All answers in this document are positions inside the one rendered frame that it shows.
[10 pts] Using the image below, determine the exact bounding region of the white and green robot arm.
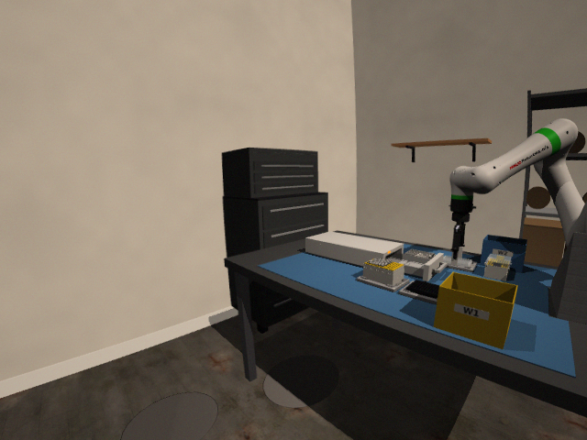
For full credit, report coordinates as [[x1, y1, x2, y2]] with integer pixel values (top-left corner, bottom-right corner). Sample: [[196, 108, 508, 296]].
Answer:
[[449, 118, 587, 247]]

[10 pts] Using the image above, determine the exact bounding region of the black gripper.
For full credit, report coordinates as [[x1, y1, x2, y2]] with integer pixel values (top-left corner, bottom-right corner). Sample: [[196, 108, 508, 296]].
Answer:
[[451, 213, 470, 266]]

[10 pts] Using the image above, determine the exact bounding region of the blue flat mat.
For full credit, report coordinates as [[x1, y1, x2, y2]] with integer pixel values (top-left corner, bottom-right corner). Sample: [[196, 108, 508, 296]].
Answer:
[[258, 252, 576, 378]]

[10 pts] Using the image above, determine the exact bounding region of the white rectangular frame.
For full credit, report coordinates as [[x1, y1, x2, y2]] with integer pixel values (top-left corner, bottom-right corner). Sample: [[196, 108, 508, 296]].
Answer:
[[398, 280, 437, 304]]

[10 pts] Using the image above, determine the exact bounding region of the yellow open-top bin labelled w1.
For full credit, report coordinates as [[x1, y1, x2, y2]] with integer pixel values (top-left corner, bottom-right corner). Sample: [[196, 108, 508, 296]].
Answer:
[[434, 272, 518, 349]]

